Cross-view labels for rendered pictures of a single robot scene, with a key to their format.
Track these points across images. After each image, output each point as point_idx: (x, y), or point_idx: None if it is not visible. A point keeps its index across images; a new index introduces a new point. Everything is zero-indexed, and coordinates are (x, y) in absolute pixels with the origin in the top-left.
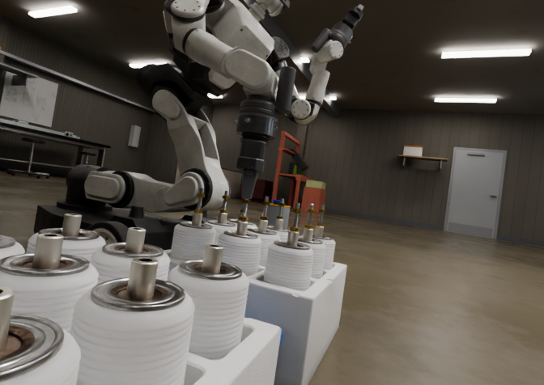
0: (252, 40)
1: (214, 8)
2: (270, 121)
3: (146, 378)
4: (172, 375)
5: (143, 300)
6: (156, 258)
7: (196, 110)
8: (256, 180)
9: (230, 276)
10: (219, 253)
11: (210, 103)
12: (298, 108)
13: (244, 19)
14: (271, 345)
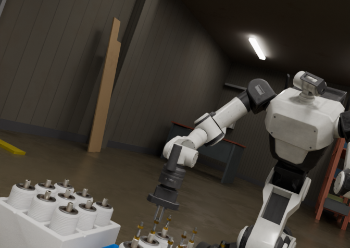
0: (289, 121)
1: (265, 107)
2: (162, 174)
3: (29, 208)
4: (32, 212)
5: (42, 197)
6: (80, 208)
7: (289, 182)
8: (163, 211)
9: (59, 208)
10: (67, 204)
11: (299, 176)
12: (336, 182)
13: (275, 108)
14: (53, 238)
